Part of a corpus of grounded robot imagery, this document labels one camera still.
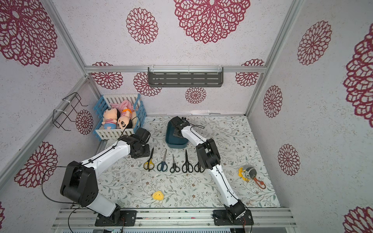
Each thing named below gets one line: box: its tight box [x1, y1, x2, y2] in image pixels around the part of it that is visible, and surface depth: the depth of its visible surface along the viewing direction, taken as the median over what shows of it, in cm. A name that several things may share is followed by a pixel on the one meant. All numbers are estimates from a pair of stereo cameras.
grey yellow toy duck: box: [237, 166, 267, 190], surface depth 85 cm
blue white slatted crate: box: [93, 93, 147, 142], surface depth 106 cm
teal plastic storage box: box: [165, 116, 191, 150], surface depth 102 cm
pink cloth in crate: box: [109, 99, 136, 113], surface depth 112 cm
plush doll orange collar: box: [117, 106, 133, 130], surface depth 102 cm
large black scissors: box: [181, 149, 194, 174], surface depth 94 cm
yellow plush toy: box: [152, 190, 165, 201], surface depth 81 cm
